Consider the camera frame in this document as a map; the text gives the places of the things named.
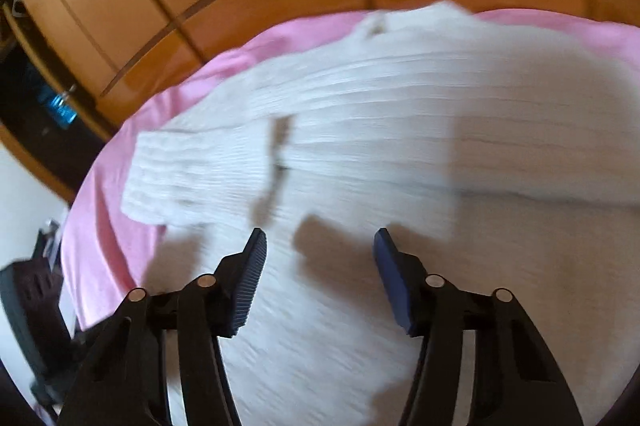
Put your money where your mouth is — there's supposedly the pink bed sheet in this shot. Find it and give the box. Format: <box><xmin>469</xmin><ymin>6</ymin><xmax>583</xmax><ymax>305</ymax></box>
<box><xmin>62</xmin><ymin>9</ymin><xmax>639</xmax><ymax>328</ymax></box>

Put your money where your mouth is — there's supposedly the blue bottle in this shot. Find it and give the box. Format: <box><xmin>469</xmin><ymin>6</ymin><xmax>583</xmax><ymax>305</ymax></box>
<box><xmin>37</xmin><ymin>84</ymin><xmax>77</xmax><ymax>129</ymax></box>

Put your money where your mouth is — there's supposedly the white knitted sweater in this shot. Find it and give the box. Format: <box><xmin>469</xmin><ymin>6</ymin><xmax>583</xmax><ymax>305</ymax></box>
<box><xmin>122</xmin><ymin>3</ymin><xmax>639</xmax><ymax>425</ymax></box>

